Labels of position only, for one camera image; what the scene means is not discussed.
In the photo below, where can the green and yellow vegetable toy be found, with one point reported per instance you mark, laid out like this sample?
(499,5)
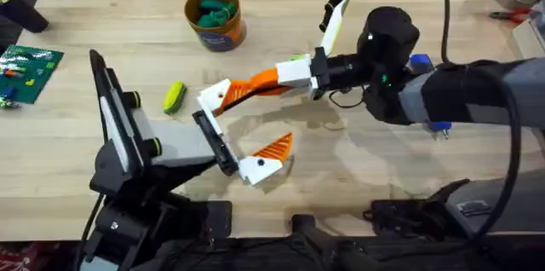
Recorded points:
(174,98)

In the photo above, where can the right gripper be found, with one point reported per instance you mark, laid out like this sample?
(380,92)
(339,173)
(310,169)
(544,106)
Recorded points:
(387,45)

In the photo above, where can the red pliers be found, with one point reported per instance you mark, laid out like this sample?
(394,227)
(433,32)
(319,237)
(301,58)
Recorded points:
(508,15)

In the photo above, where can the wrist flat plate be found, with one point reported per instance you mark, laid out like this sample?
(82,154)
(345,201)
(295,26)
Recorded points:
(100,75)
(336,28)

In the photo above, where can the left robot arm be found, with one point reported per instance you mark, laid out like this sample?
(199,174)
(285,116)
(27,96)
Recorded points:
(127,230)

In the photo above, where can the black block with yellow label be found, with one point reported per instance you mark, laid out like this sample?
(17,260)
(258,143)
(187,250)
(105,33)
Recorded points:
(21,13)

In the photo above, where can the blue electric screwdriver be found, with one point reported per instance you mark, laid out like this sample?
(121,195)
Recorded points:
(421,64)

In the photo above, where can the orange ribbed wedge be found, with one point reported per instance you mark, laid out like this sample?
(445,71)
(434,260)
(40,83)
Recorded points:
(238,92)

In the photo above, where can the black rail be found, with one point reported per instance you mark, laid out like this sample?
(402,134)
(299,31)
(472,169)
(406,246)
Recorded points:
(272,256)

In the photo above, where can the pale box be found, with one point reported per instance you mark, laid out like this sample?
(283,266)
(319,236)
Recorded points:
(530,34)

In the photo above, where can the left wrist flat plate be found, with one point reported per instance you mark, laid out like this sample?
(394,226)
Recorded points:
(100,75)

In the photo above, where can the green board with blocks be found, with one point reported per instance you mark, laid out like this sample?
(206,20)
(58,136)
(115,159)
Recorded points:
(25,73)

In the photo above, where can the right wrist flat plate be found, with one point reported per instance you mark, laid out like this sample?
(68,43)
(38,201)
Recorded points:
(336,28)

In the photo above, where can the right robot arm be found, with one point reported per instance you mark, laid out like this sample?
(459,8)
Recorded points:
(528,88)

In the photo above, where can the orange tub with green toys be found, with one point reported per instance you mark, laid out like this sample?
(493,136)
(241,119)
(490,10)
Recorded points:
(217,28)

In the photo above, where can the green disc with holes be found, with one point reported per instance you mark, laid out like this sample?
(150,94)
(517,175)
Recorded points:
(298,56)

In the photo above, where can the red patterned cloth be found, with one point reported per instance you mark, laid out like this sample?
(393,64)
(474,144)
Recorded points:
(25,258)

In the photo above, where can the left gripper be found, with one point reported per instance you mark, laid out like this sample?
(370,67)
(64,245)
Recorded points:
(179,143)

